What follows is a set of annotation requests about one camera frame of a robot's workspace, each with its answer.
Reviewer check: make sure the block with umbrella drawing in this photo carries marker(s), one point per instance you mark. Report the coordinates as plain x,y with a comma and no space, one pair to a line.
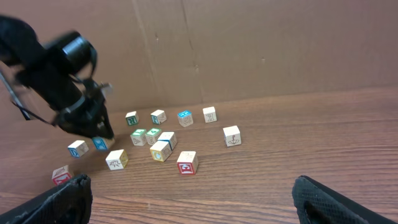
232,136

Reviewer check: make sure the block with blue D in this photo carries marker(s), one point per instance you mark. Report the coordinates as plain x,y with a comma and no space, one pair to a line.
78,148

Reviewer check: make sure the block with red side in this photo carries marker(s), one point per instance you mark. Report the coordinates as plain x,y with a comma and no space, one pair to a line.
62,174

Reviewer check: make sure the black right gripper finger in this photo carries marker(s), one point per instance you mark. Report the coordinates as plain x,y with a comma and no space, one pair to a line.
319,204

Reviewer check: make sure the block with teal letter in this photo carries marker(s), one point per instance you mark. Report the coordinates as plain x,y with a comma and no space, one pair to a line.
158,116

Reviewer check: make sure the block with yellow side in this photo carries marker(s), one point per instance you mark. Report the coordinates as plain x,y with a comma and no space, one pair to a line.
117,159

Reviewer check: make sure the block with yellow C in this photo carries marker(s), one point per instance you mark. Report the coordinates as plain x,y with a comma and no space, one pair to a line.
160,151

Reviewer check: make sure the cardboard backdrop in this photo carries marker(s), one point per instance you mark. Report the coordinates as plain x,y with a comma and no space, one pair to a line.
165,53

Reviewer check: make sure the block with blue top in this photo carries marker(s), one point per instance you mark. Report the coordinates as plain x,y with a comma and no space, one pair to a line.
185,118

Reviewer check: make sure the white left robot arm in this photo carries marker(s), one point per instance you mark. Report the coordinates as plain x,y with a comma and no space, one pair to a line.
51,70

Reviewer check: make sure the plain block hourglass drawing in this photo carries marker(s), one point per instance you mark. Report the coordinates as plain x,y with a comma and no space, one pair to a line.
209,114

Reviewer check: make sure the block with blue H side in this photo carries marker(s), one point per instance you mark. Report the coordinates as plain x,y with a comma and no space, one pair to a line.
102,144

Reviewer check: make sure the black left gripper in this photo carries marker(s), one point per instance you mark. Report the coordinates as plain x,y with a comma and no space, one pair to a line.
71,201

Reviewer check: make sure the block with green 4 top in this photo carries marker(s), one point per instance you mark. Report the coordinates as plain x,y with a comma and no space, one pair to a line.
152,135

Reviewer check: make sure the block with green R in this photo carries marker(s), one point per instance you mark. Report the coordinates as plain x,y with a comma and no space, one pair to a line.
132,118

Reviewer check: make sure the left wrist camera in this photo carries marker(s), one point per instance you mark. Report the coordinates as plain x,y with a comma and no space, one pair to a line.
71,52

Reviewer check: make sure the block with red G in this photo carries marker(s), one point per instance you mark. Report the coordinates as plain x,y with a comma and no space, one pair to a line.
187,162

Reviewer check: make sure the block with green L top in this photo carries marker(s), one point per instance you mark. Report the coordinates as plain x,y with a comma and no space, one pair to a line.
138,137

